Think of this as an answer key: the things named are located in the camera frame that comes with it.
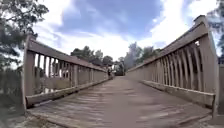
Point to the group of trees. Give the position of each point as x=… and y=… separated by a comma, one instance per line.
x=87, y=54
x=136, y=55

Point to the wooden bridge deck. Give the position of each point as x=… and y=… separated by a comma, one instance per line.
x=120, y=103

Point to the wooden bridge railing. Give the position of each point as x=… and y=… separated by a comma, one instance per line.
x=50, y=52
x=181, y=41

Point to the dark tree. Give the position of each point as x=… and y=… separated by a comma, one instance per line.
x=15, y=20

